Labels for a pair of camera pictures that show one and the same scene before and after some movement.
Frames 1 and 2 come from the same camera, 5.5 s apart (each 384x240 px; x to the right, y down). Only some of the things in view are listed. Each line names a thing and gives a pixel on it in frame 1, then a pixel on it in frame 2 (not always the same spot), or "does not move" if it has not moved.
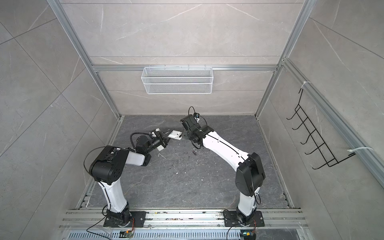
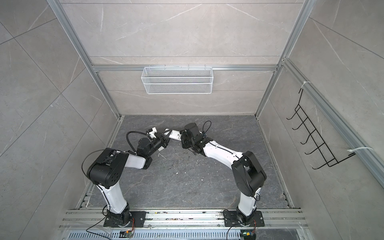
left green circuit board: (128, 233) does not move
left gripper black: (161, 138) does not move
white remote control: (175, 134) does not move
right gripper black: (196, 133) to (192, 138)
